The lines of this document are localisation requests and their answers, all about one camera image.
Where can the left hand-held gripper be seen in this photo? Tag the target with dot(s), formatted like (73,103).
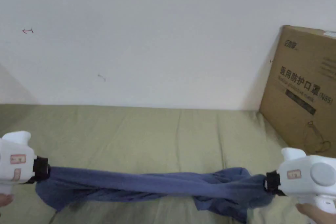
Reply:
(15,155)

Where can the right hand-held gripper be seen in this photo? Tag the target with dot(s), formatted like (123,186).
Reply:
(309,176)

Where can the dark blue shirt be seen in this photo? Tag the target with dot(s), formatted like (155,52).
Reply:
(147,184)

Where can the person's left hand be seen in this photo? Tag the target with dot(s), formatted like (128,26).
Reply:
(4,199)

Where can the person's right hand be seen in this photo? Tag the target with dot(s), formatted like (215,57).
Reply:
(317,214)

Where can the bed with pale green sheet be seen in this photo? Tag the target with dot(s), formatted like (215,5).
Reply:
(126,134)

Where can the brown cardboard carton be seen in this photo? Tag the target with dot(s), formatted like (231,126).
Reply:
(302,87)

